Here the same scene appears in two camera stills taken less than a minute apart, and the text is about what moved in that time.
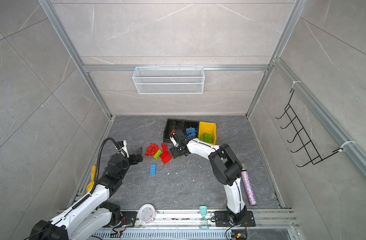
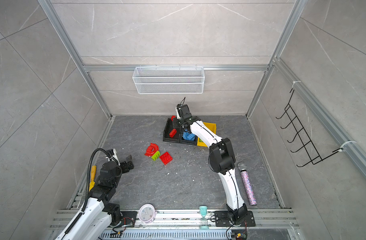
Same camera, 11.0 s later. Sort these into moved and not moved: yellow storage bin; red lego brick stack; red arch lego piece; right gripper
Moved: right gripper; red lego brick stack
Not moved: red arch lego piece; yellow storage bin
